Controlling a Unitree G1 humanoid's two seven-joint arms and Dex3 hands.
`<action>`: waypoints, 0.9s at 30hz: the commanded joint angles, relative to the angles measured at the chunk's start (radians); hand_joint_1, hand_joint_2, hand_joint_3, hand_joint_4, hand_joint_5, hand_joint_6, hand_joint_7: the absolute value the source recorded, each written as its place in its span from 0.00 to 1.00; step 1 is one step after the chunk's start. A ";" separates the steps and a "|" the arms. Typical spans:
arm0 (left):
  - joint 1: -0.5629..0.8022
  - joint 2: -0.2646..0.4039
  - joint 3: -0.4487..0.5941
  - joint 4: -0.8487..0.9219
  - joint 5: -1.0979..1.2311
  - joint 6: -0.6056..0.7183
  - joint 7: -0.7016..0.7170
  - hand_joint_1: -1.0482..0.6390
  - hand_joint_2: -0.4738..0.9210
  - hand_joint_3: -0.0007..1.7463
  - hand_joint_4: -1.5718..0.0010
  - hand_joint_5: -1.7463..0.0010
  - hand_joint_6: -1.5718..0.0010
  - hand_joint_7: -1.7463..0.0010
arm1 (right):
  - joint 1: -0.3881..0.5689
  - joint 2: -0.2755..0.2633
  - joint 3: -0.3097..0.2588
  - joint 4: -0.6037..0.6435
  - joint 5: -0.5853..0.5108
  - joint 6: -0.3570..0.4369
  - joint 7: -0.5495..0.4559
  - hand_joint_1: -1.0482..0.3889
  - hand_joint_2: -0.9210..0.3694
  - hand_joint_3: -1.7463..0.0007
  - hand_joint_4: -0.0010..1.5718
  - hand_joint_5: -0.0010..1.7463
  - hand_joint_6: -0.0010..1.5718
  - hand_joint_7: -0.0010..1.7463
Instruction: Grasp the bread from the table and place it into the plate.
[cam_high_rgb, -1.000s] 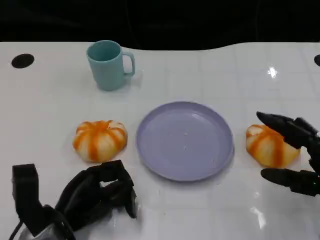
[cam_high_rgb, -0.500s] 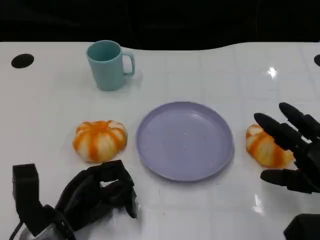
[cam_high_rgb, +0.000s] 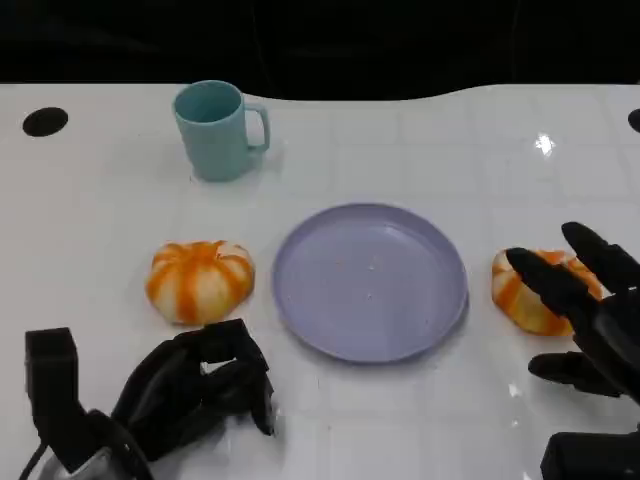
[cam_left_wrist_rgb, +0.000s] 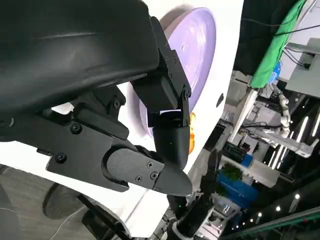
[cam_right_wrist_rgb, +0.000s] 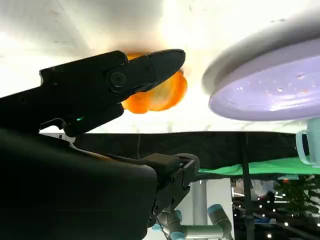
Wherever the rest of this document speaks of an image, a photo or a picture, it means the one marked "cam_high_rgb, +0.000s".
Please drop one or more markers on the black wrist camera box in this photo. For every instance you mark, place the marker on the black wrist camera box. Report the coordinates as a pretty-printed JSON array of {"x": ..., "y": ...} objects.
[
  {"x": 52, "y": 380},
  {"x": 590, "y": 457}
]

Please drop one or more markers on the lilac plate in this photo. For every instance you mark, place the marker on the lilac plate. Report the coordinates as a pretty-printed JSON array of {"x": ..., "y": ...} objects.
[{"x": 370, "y": 282}]

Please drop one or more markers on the orange white toy bread roll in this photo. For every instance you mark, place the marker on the orange white toy bread roll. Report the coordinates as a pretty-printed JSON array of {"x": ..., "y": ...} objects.
[
  {"x": 515, "y": 300},
  {"x": 200, "y": 287}
]

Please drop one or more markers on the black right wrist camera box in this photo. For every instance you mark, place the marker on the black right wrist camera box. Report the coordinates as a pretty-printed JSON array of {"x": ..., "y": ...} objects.
[{"x": 590, "y": 457}]

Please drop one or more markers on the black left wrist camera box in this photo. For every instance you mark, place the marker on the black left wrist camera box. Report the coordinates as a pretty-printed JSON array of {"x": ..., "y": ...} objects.
[{"x": 52, "y": 380}]

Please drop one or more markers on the pale green mug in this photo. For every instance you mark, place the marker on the pale green mug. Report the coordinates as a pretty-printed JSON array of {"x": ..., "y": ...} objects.
[{"x": 215, "y": 135}]

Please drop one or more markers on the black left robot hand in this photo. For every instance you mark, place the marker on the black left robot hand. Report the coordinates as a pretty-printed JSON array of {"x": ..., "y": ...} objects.
[{"x": 167, "y": 387}]

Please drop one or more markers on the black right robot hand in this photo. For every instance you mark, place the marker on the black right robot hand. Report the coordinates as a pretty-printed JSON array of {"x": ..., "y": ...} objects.
[{"x": 605, "y": 320}]

